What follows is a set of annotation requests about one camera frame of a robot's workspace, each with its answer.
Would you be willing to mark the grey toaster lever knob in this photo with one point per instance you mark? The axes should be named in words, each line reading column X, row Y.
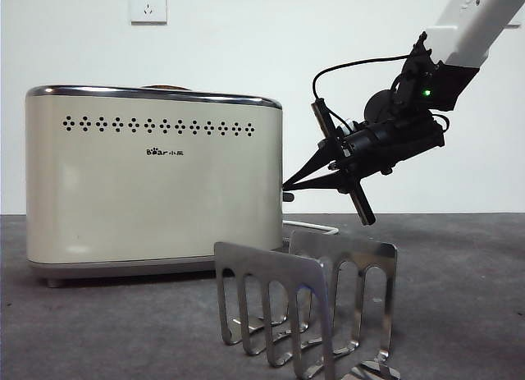
column 288, row 196

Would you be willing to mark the white wall power socket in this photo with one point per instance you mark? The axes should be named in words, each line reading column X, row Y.
column 148, row 4

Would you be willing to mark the shiny metal bread rack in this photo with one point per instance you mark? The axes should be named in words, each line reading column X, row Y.
column 266, row 261

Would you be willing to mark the cream two-slot toaster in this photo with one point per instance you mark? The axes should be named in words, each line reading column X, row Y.
column 143, row 199

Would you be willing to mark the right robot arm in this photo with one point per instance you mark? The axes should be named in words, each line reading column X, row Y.
column 471, row 19

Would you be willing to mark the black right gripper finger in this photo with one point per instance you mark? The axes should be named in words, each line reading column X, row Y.
column 324, row 152
column 342, row 181

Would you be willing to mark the slice of bread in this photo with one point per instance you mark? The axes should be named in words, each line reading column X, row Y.
column 164, row 88

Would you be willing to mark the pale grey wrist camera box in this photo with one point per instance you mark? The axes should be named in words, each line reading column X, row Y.
column 350, row 126

